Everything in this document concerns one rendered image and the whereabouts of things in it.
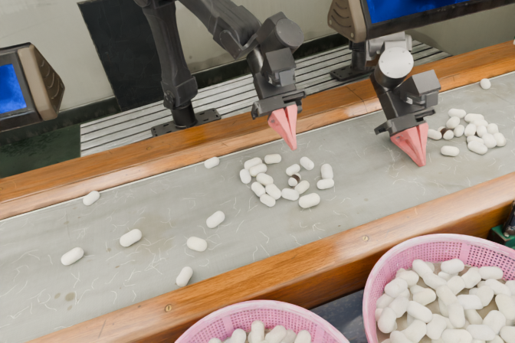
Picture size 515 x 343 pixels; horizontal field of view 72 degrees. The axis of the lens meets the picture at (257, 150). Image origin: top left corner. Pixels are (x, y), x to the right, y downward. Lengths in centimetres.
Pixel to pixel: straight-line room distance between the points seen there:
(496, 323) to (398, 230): 16
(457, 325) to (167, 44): 77
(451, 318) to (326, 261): 17
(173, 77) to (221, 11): 27
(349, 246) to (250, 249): 16
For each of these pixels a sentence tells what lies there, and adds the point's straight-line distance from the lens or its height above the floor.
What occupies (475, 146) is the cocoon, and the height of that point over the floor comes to 76.
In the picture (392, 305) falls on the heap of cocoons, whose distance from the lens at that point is 55.
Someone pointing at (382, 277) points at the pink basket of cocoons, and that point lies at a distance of 57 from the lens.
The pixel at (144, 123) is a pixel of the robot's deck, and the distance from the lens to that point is 114.
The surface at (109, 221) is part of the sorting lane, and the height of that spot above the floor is 74.
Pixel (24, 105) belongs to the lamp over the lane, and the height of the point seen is 106.
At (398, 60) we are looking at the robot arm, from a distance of 68.
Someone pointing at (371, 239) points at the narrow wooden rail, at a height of 76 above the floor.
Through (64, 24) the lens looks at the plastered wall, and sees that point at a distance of 257.
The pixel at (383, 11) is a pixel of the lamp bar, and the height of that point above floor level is 107.
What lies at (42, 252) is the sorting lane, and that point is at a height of 74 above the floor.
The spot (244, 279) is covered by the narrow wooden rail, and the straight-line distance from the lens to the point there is 54.
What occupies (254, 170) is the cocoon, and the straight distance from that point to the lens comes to 71.
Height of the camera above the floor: 122
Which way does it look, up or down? 37 degrees down
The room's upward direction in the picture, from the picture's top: 9 degrees counter-clockwise
